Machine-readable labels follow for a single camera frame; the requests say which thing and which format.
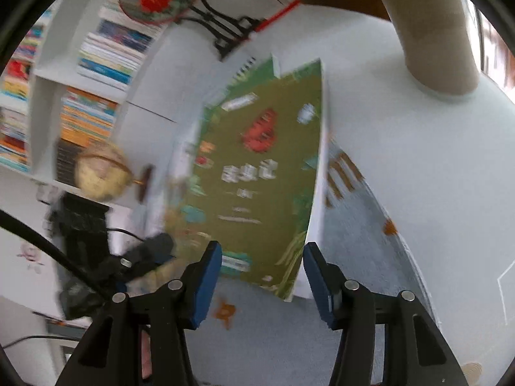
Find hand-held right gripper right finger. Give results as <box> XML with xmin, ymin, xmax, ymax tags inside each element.
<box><xmin>303</xmin><ymin>242</ymin><xmax>469</xmax><ymax>386</ymax></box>

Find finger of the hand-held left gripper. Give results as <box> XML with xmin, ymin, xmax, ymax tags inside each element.
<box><xmin>121</xmin><ymin>233</ymin><xmax>175</xmax><ymax>278</ymax></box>

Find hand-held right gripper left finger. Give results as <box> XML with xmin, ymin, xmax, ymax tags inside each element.
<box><xmin>56</xmin><ymin>240</ymin><xmax>224</xmax><ymax>386</ymax></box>

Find green insect book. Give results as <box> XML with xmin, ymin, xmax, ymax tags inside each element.
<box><xmin>163</xmin><ymin>60</ymin><xmax>329</xmax><ymax>302</ymax></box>

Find row of black books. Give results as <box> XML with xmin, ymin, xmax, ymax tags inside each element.
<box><xmin>54</xmin><ymin>139</ymin><xmax>88</xmax><ymax>188</ymax></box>

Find row of orange books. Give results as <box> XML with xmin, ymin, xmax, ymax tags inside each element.
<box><xmin>60</xmin><ymin>86</ymin><xmax>120</xmax><ymax>148</ymax></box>

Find rows of colourful shelf books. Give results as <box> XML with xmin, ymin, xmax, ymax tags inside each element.
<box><xmin>0</xmin><ymin>8</ymin><xmax>47</xmax><ymax>174</ymax></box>

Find row of white blue books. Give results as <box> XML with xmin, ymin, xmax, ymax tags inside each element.
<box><xmin>76</xmin><ymin>0</ymin><xmax>170</xmax><ymax>91</ymax></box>

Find yellow globe on wooden base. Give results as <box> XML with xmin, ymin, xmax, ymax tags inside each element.
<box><xmin>74</xmin><ymin>142</ymin><xmax>156</xmax><ymax>202</ymax></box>

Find blue patterned woven mat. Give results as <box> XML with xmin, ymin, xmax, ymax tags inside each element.
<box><xmin>133</xmin><ymin>56</ymin><xmax>443</xmax><ymax>386</ymax></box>

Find white bookshelf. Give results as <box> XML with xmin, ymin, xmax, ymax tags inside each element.
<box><xmin>0</xmin><ymin>0</ymin><xmax>227</xmax><ymax>210</ymax></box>

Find green leafy book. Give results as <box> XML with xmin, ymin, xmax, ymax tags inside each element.
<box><xmin>203</xmin><ymin>53</ymin><xmax>282</xmax><ymax>110</ymax></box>

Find grey thermos flask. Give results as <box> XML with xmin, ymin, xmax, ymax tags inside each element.
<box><xmin>368</xmin><ymin>0</ymin><xmax>482</xmax><ymax>96</ymax></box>

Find red tassel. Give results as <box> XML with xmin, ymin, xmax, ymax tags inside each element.
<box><xmin>253</xmin><ymin>0</ymin><xmax>302</xmax><ymax>33</ymax></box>

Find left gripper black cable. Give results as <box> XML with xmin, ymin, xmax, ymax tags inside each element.
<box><xmin>105</xmin><ymin>227</ymin><xmax>150</xmax><ymax>251</ymax></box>

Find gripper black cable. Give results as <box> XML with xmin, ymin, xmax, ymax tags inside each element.
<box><xmin>105</xmin><ymin>227</ymin><xmax>150</xmax><ymax>251</ymax></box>
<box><xmin>0</xmin><ymin>208</ymin><xmax>118</xmax><ymax>303</ymax></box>

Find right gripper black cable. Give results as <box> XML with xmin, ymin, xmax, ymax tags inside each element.
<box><xmin>0</xmin><ymin>208</ymin><xmax>118</xmax><ymax>303</ymax></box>

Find pink sun wall decal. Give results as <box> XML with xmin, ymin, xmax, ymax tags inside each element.
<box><xmin>16</xmin><ymin>241</ymin><xmax>46</xmax><ymax>275</ymax></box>

